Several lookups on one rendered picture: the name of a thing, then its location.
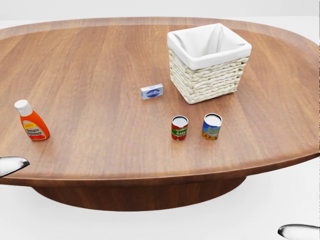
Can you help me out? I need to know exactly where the red tomato sauce tin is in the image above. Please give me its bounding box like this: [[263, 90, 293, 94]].
[[171, 115, 189, 141]]

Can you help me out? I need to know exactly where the white-lined woven basket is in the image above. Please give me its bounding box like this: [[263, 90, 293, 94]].
[[166, 22, 253, 105]]

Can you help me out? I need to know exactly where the small blue and white box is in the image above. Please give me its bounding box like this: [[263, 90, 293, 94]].
[[140, 83, 165, 101]]

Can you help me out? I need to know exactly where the blue and yellow soup tin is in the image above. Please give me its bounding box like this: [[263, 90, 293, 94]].
[[201, 112, 223, 141]]

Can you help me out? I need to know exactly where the round brown wooden table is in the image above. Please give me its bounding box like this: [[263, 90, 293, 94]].
[[0, 16, 320, 212]]

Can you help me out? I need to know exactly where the orange ketchup bottle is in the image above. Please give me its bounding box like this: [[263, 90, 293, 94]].
[[14, 99, 51, 142]]

